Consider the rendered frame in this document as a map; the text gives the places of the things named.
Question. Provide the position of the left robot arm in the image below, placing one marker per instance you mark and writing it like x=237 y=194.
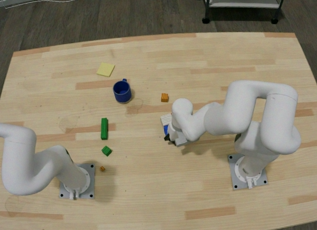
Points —
x=27 y=173

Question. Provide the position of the dark blue mug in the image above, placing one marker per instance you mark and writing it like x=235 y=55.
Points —
x=122 y=91

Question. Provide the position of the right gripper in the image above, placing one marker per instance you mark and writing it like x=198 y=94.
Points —
x=172 y=134

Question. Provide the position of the pale yellow square tile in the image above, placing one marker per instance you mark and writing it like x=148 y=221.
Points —
x=105 y=69

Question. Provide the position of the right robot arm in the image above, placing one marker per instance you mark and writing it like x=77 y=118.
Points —
x=260 y=142

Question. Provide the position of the green rectangular bar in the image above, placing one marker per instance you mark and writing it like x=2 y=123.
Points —
x=104 y=122

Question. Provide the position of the green cube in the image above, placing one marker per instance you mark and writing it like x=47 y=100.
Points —
x=106 y=151

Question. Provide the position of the orange wooden cube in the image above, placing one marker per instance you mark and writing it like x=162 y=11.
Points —
x=164 y=97

